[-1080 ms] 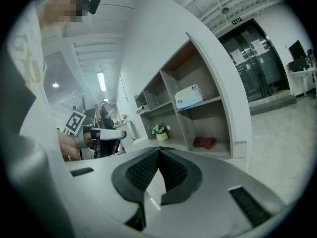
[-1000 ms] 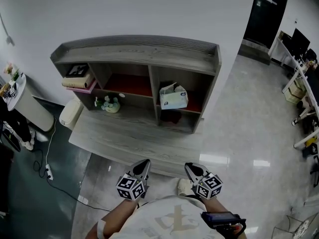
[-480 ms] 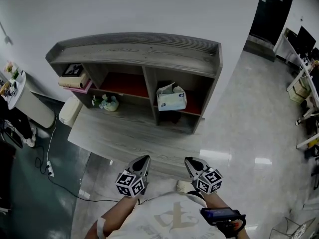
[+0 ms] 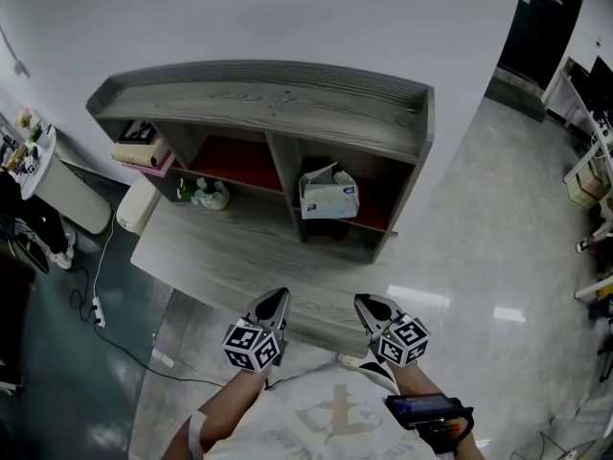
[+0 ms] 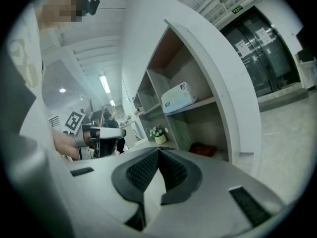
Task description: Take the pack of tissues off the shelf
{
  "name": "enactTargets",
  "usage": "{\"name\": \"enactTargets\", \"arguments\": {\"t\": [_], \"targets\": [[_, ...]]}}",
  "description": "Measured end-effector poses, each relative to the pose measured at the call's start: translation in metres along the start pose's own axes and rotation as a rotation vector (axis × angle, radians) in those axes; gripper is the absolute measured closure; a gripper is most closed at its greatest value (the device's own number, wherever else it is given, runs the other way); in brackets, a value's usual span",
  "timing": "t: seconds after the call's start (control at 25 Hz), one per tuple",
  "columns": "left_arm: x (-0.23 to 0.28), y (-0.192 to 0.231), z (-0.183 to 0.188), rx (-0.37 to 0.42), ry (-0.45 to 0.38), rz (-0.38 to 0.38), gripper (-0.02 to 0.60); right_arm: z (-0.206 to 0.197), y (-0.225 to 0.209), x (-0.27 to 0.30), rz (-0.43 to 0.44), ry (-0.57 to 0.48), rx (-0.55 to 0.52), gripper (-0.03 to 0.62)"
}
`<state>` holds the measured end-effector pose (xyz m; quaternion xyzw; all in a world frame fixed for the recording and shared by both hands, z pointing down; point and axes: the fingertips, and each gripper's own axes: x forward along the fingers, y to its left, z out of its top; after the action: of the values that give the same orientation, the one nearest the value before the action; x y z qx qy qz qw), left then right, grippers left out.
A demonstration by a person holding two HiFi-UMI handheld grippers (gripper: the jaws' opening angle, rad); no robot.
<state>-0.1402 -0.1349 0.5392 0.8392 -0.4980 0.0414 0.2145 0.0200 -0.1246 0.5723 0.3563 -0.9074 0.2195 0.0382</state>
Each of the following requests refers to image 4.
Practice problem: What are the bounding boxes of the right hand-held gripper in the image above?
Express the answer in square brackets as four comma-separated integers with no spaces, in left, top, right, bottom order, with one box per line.
[353,293,431,368]

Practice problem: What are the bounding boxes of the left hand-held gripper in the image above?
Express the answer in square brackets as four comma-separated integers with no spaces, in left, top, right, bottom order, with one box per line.
[222,287,292,372]

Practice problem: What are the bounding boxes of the white plastic-wrapped tissues pack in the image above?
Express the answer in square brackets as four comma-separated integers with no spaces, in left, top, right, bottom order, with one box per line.
[298,161,361,221]

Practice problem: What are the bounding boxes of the grey wooden shelf unit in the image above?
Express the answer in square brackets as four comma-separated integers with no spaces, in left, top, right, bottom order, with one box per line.
[85,58,436,265]

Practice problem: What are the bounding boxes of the person's right forearm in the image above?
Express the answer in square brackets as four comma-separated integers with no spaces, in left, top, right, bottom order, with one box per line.
[392,361,480,460]

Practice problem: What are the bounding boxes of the person's left forearm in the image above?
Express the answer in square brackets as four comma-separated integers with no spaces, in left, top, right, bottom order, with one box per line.
[165,369,269,460]

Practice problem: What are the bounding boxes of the grey wooden desk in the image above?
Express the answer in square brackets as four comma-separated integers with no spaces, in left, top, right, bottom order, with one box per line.
[85,58,436,359]

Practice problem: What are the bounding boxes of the white table with cardboard box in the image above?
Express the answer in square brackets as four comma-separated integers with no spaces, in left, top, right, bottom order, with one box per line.
[540,57,613,301]

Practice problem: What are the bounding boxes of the person's black shorts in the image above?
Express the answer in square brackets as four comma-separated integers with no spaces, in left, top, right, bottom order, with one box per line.
[356,359,397,383]

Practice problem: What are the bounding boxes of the person's white shoe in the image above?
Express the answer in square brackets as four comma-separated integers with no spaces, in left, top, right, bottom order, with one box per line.
[336,351,373,369]

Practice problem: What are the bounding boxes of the black wrist-worn device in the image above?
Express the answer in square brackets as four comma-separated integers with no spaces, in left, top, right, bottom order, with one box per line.
[385,393,475,449]

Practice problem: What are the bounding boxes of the person's white t-shirt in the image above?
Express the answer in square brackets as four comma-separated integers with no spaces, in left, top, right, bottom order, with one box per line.
[200,360,435,460]

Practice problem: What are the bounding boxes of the white pot with flowers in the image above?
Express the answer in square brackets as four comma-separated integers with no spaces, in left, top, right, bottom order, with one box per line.
[176,175,232,211]

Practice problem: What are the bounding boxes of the white lidded trash bin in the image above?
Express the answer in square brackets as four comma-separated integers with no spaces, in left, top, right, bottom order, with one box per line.
[116,176,163,236]

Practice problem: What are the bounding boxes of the pink book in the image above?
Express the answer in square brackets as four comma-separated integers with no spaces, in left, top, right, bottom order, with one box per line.
[121,152,177,178]

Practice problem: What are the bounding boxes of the black framed picture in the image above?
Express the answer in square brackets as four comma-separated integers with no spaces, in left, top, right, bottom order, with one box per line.
[118,119,156,145]

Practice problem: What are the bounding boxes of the cardboard box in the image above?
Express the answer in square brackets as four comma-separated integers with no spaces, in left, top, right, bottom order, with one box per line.
[564,160,604,208]

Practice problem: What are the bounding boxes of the black flat panel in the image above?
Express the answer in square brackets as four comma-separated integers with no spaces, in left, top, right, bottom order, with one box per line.
[9,235,52,275]

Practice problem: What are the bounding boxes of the pink flower bouquet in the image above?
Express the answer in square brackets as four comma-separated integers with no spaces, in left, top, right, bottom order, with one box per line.
[15,106,45,144]

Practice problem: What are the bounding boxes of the black monitor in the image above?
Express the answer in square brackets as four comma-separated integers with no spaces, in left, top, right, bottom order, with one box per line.
[587,55,613,117]

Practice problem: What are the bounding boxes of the black door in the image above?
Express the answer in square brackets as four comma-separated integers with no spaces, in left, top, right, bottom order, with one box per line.
[496,0,589,90]

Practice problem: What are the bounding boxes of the white power strip with cable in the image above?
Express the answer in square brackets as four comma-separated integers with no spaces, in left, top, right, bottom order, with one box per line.
[69,265,226,388]

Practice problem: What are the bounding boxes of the white power cable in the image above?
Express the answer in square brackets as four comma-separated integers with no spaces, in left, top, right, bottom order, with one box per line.
[93,202,119,300]

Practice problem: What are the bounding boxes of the white round pedestal table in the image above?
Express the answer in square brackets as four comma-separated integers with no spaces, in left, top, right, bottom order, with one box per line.
[21,125,115,236]

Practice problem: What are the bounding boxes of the white wire chair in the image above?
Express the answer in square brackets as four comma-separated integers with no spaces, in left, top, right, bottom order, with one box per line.
[507,428,613,460]

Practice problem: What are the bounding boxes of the grey wall cable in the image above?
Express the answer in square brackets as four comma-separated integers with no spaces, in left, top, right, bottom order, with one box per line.
[0,24,32,80]

